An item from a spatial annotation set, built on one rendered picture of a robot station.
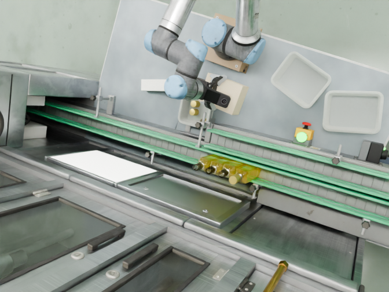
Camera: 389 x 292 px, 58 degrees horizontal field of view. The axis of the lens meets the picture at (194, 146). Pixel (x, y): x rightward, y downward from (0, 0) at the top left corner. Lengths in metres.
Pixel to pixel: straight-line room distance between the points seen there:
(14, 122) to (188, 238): 1.11
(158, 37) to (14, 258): 0.77
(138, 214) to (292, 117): 0.85
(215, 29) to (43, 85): 0.96
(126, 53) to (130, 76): 0.14
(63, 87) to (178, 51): 1.05
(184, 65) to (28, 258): 0.71
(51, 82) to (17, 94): 0.20
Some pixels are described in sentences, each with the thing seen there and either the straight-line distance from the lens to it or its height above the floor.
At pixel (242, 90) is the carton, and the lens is 1.39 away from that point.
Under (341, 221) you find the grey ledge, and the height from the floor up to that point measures 0.88.
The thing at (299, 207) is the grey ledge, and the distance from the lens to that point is 1.63.
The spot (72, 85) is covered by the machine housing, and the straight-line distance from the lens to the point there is 2.12.
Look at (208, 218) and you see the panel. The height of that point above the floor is 1.31.
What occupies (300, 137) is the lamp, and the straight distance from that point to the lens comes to 1.60.
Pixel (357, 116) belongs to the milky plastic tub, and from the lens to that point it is 1.67.
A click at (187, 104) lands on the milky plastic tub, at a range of 1.86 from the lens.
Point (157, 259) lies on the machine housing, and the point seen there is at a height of 1.61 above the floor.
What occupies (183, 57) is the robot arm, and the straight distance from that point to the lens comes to 1.14.
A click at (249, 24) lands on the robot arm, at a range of 1.39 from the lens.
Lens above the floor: 2.43
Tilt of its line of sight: 62 degrees down
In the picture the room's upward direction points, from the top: 101 degrees counter-clockwise
